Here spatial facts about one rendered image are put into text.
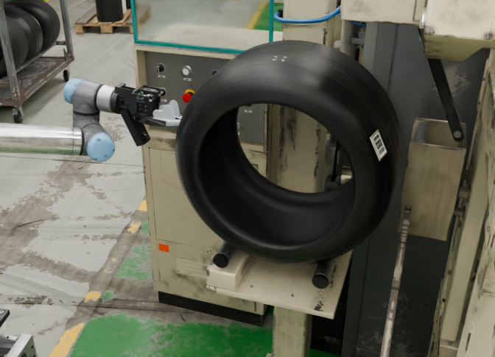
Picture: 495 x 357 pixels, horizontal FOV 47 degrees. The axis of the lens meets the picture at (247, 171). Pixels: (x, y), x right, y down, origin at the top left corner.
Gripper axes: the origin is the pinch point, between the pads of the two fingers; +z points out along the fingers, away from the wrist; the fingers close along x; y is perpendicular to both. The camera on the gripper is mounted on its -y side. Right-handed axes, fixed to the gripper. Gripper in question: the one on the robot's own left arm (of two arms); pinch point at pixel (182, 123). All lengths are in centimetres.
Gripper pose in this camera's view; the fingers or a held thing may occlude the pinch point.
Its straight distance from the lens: 157.9
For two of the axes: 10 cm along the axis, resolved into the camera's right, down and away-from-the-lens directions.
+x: 3.1, -4.5, 8.3
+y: 1.0, -8.6, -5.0
